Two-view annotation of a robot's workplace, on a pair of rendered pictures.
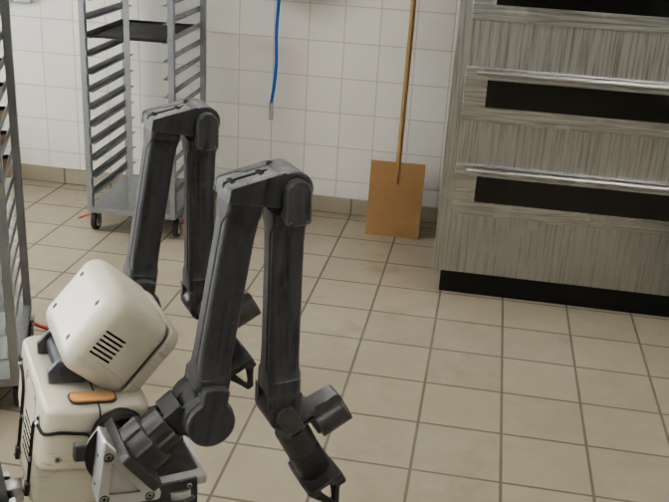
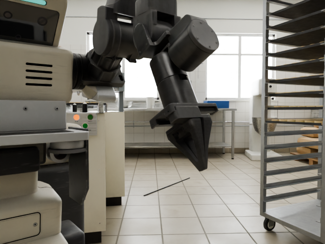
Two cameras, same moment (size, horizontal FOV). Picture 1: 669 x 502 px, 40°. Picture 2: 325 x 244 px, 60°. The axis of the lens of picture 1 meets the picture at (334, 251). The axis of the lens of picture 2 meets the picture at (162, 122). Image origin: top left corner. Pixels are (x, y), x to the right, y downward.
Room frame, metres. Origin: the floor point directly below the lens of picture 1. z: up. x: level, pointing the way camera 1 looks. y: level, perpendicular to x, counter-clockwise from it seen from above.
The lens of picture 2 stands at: (1.60, -0.24, 0.86)
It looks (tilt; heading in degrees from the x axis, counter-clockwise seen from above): 3 degrees down; 79
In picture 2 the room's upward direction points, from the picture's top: straight up
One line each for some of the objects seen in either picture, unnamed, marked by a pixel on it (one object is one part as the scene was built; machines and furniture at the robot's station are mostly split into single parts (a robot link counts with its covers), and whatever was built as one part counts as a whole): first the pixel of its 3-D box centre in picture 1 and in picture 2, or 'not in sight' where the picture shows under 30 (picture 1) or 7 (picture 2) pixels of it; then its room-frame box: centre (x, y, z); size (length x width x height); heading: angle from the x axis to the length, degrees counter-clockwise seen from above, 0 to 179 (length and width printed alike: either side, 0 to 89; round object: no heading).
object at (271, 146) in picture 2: not in sight; (297, 144); (2.98, 1.57, 0.60); 0.64 x 0.03 x 0.03; 15
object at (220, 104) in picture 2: not in sight; (215, 104); (3.57, 4.61, 0.95); 0.40 x 0.30 x 0.14; 174
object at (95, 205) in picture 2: not in sight; (80, 165); (1.42, 1.90, 0.45); 0.70 x 0.34 x 0.90; 92
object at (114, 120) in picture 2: not in sight; (85, 150); (1.38, 2.88, 0.42); 1.28 x 0.72 x 0.84; 92
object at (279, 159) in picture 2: not in sight; (297, 157); (2.98, 1.57, 0.51); 0.64 x 0.03 x 0.03; 15
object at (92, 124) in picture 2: not in sight; (76, 124); (1.43, 1.54, 0.77); 0.24 x 0.04 x 0.14; 2
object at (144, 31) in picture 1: (145, 30); not in sight; (4.87, 1.06, 1.05); 0.60 x 0.40 x 0.01; 174
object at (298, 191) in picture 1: (282, 302); not in sight; (1.31, 0.08, 1.18); 0.11 x 0.06 x 0.43; 26
